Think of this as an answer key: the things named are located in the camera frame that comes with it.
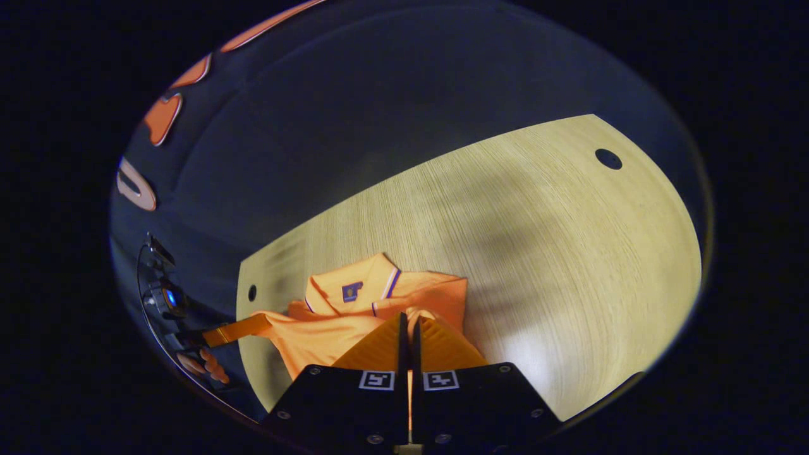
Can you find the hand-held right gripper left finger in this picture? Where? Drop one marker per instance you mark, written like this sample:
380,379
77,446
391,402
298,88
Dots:
341,398

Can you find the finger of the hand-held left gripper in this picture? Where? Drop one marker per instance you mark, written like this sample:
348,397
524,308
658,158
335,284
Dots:
237,330

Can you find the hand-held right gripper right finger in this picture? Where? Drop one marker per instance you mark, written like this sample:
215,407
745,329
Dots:
480,398

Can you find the orange T-shirt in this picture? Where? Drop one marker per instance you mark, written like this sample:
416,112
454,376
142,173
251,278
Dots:
328,328

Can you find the black backdrop cloth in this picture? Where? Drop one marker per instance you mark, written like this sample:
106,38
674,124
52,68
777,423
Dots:
347,114

